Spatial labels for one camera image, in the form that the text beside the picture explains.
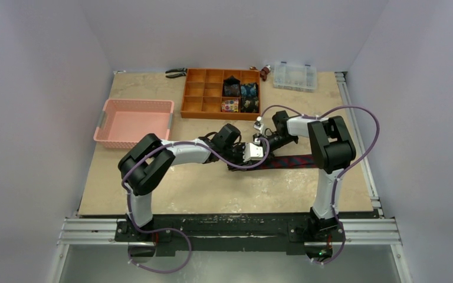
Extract red navy striped tie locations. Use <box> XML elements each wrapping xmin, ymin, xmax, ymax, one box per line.
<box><xmin>250</xmin><ymin>154</ymin><xmax>317</xmax><ymax>170</ymax></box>

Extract orange compartment tray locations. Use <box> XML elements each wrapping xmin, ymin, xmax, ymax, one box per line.
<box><xmin>180</xmin><ymin>68</ymin><xmax>262</xmax><ymax>121</ymax></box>

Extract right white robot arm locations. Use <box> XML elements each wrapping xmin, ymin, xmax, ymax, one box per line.
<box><xmin>254</xmin><ymin>111</ymin><xmax>356</xmax><ymax>240</ymax></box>

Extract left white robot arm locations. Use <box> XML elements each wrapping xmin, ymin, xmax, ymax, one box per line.
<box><xmin>117</xmin><ymin>124</ymin><xmax>248</xmax><ymax>241</ymax></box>

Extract black gold rolled tie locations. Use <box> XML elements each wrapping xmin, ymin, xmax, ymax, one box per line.
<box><xmin>239</xmin><ymin>97</ymin><xmax>260</xmax><ymax>113</ymax></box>

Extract colourful dotted rolled tie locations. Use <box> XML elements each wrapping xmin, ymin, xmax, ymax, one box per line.
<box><xmin>221</xmin><ymin>97</ymin><xmax>240</xmax><ymax>113</ymax></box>

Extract blue patterned rolled tie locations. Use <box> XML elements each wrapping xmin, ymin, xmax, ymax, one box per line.
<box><xmin>240</xmin><ymin>83</ymin><xmax>258</xmax><ymax>98</ymax></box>

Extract clear plastic organizer box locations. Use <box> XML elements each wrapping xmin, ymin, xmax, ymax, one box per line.
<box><xmin>272</xmin><ymin>61</ymin><xmax>318</xmax><ymax>93</ymax></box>

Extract brown small tool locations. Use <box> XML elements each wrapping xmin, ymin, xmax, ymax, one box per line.
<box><xmin>249</xmin><ymin>64</ymin><xmax>271</xmax><ymax>81</ymax></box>

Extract dark rolled tie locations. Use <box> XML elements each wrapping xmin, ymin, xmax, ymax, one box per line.
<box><xmin>222</xmin><ymin>75</ymin><xmax>241</xmax><ymax>97</ymax></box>

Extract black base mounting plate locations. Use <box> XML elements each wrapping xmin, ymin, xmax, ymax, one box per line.
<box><xmin>114</xmin><ymin>212</ymin><xmax>344</xmax><ymax>259</ymax></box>

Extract pink plastic basket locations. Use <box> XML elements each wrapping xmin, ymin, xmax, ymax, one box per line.
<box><xmin>93</xmin><ymin>98</ymin><xmax>174</xmax><ymax>149</ymax></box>

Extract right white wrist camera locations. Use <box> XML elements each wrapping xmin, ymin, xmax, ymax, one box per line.
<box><xmin>253</xmin><ymin>116</ymin><xmax>266</xmax><ymax>135</ymax></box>

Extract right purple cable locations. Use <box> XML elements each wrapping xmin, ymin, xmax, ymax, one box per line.
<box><xmin>257</xmin><ymin>104</ymin><xmax>380</xmax><ymax>266</ymax></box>

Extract purple cable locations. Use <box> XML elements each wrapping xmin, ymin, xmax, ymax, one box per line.
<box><xmin>121</xmin><ymin>136</ymin><xmax>270</xmax><ymax>273</ymax></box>
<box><xmin>257</xmin><ymin>104</ymin><xmax>380</xmax><ymax>266</ymax></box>

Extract black handled pliers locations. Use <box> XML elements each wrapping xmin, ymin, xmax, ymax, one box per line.
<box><xmin>165</xmin><ymin>68</ymin><xmax>188</xmax><ymax>79</ymax></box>

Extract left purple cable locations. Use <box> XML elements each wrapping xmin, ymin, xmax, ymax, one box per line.
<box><xmin>121</xmin><ymin>136</ymin><xmax>270</xmax><ymax>273</ymax></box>

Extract aluminium frame rail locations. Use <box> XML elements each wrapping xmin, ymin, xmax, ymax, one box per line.
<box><xmin>47</xmin><ymin>72</ymin><xmax>413</xmax><ymax>283</ymax></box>

